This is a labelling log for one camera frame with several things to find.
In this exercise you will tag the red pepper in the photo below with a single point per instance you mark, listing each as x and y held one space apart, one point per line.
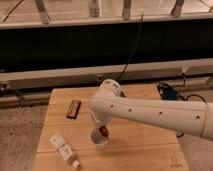
104 131

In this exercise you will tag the white ceramic cup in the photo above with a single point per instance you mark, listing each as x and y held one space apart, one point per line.
97 139

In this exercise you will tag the brown chocolate bar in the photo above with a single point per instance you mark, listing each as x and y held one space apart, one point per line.
73 109

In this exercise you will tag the white plastic bottle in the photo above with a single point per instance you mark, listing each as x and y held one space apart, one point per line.
65 150

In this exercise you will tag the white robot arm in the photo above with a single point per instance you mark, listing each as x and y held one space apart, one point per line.
191 117

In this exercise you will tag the green bowl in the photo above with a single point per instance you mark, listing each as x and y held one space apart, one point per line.
122 94

